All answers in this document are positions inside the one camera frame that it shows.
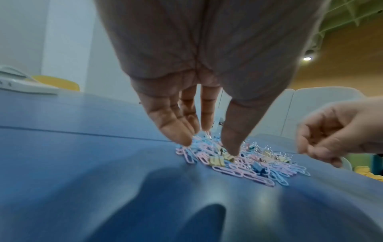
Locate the pile of paper clips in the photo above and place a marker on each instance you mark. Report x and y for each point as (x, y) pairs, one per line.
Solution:
(248, 174)

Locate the white power strip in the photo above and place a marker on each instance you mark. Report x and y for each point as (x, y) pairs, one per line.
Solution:
(12, 69)
(27, 87)

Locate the clear two-compartment plastic box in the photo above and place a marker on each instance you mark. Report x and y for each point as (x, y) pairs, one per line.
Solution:
(218, 106)

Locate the large yellow chair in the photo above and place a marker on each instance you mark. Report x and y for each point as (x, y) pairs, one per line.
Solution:
(65, 84)

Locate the round ceiling light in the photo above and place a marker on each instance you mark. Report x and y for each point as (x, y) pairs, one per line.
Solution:
(307, 58)

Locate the person's left hand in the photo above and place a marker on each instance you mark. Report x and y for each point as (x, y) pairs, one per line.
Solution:
(194, 47)

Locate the person's right hand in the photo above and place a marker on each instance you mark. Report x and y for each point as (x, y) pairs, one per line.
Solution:
(344, 127)

